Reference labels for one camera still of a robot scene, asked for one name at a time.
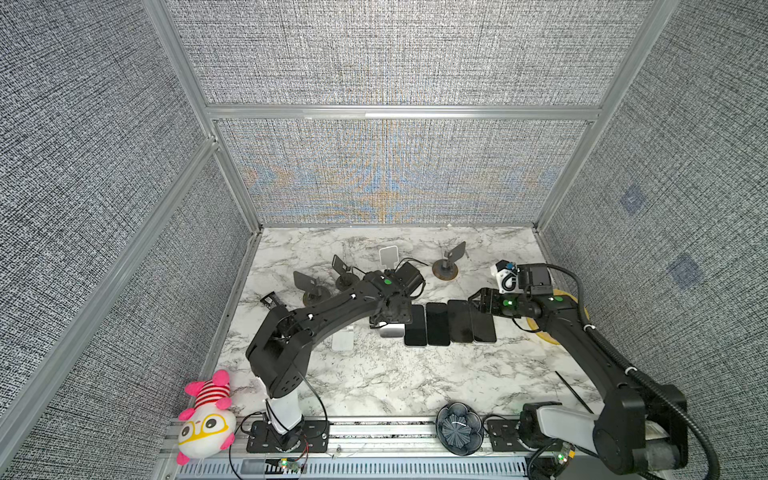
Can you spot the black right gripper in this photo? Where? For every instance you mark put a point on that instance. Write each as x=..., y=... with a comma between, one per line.
x=488, y=296

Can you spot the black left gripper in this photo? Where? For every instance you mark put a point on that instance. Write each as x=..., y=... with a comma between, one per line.
x=406, y=315

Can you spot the dark grey cased phone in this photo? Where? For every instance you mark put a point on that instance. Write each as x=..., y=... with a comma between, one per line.
x=483, y=326

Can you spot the green edged phone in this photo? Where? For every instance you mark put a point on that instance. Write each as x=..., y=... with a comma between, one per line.
x=415, y=333

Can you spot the teal edged phone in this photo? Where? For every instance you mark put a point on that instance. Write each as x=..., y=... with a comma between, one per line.
x=459, y=320

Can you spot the black phone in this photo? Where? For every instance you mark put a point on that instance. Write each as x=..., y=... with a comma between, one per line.
x=437, y=321

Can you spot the dark grey round phone stand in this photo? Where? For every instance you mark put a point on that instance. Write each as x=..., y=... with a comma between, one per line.
x=346, y=276

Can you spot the wood base stand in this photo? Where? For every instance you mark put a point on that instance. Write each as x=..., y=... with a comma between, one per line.
x=446, y=269
x=313, y=292

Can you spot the purple edged phone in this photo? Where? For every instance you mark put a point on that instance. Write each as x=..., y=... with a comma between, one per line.
x=391, y=330

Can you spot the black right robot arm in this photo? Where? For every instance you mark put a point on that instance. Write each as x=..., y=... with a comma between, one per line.
x=643, y=426

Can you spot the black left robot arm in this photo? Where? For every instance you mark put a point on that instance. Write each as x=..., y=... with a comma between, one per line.
x=280, y=351

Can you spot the white folding phone stand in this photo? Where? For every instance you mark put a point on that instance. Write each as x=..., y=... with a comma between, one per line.
x=343, y=341

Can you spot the yellow rimmed bamboo steamer basket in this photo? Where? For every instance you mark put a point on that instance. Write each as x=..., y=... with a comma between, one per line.
x=559, y=319

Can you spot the black snack packet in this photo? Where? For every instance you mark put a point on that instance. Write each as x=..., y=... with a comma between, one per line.
x=270, y=300

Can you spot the black spoon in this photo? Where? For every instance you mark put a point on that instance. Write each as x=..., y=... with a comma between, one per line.
x=571, y=389

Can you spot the pink white plush toy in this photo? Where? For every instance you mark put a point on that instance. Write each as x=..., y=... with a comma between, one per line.
x=209, y=426

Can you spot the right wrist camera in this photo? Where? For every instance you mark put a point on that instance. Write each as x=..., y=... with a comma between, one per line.
x=505, y=273

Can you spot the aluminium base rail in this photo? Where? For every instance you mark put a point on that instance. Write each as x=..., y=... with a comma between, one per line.
x=353, y=448

